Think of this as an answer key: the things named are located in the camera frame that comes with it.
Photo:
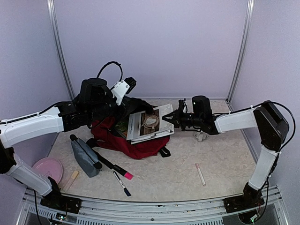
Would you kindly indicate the white coffee photo notebook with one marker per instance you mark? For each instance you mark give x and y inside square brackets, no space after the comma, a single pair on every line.
[143,127]

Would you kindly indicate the yellow capped clear tube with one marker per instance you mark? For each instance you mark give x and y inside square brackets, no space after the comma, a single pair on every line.
[70,181]

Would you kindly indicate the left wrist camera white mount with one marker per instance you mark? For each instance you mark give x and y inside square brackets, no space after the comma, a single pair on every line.
[123,87]

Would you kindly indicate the pink capped pen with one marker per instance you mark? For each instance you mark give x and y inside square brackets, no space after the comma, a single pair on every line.
[200,174]

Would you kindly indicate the blue capped white marker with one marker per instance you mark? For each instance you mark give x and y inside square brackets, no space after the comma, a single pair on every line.
[122,184]

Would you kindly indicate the dark red student backpack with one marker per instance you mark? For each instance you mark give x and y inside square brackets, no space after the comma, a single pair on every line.
[105,136]

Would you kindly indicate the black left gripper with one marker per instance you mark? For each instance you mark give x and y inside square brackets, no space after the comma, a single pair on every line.
[125,106]

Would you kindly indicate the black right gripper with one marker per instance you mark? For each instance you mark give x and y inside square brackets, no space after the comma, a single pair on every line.
[174,115]

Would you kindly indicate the pink plastic plate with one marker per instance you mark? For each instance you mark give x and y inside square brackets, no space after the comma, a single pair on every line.
[49,166]

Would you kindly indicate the grey pencil case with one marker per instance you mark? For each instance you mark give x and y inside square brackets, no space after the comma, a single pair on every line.
[85,156]

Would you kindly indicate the aluminium corner post right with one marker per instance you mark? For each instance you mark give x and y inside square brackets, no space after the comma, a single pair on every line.
[242,50]

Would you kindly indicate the aluminium corner post left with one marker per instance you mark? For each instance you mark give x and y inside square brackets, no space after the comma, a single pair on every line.
[59,48]

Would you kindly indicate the white floral mug orange inside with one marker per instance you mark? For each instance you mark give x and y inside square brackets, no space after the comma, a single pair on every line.
[200,135]

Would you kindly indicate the aluminium front frame rail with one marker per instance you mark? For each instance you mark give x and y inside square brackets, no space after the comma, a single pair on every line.
[94,211]

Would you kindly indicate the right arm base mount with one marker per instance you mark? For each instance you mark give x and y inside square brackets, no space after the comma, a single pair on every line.
[249,199]

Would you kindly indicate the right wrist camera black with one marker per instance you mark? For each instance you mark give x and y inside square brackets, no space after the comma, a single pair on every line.
[183,106]

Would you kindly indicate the aluminium corner post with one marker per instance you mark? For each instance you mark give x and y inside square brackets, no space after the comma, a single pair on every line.
[59,48]
[242,50]

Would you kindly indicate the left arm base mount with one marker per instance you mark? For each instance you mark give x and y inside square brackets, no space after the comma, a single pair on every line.
[56,200]

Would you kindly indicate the pink black highlighter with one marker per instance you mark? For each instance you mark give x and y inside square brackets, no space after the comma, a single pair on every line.
[123,172]

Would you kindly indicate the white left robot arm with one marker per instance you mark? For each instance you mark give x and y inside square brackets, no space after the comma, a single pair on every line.
[94,102]

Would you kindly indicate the orange treehouse paperback book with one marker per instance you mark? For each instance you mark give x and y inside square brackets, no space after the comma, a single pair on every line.
[122,128]

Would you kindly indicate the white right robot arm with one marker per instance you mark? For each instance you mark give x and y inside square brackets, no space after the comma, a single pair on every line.
[271,124]

